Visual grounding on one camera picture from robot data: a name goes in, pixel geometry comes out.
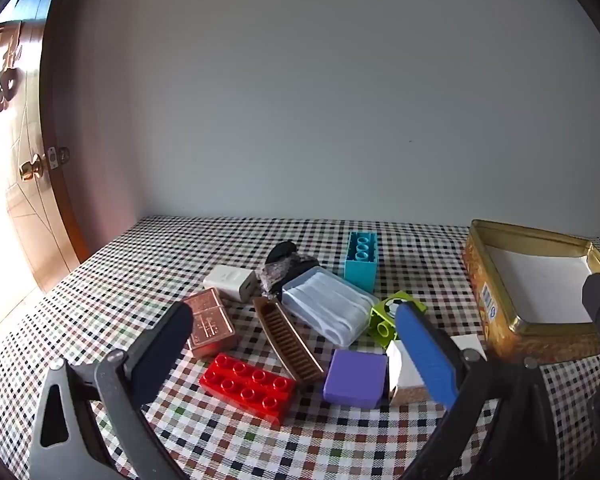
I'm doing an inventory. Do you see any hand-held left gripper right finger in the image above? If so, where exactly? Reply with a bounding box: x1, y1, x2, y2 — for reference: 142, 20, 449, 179
394, 302, 576, 480

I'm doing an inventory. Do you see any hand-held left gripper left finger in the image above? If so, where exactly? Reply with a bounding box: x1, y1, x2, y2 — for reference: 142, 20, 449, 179
29, 301, 196, 480

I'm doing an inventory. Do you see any white and cork box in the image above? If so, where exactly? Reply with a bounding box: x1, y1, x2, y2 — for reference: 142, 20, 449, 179
386, 334, 487, 405

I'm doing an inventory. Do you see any copper lighter case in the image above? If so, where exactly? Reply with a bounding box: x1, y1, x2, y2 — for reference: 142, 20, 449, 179
182, 287, 238, 358

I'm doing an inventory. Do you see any green toy block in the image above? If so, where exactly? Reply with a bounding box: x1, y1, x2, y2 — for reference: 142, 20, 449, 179
367, 290, 428, 347

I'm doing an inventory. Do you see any gold tin box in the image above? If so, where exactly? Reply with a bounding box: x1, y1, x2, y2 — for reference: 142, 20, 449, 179
462, 219, 600, 366

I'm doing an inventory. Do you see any purple square box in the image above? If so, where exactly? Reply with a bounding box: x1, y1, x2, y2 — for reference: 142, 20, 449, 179
322, 349, 388, 409

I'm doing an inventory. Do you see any red toy brick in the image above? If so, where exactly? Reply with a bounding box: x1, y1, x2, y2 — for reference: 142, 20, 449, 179
199, 352, 297, 426

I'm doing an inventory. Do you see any white charger plug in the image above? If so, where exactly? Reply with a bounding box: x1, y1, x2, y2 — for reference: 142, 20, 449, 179
203, 265, 258, 303

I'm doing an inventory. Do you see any teal toy brick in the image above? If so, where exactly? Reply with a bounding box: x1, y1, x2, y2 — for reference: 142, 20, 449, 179
343, 231, 379, 295

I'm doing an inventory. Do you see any clear plastic box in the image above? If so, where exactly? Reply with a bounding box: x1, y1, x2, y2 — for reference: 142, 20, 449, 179
281, 266, 378, 348

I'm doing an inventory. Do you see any brown comb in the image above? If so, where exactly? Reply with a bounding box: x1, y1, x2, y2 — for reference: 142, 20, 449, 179
252, 296, 326, 386

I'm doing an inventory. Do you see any black sequined hair clip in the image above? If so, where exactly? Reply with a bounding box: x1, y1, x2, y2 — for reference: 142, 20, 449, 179
260, 241, 321, 295

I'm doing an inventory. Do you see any checkered tablecloth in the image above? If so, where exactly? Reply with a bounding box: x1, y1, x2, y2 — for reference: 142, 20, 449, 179
0, 215, 600, 480

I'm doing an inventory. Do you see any wooden door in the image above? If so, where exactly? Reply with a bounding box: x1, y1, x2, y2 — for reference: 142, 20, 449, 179
0, 0, 91, 346

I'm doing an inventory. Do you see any brass door latch plate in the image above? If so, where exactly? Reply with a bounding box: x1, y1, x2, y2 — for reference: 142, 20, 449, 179
47, 146, 71, 170

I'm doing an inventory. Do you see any brass door knob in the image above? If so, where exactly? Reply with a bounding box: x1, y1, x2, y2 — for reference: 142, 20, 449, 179
19, 154, 48, 182

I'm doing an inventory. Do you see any dark door ornament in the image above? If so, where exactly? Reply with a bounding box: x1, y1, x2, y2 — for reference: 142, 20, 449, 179
0, 25, 23, 113

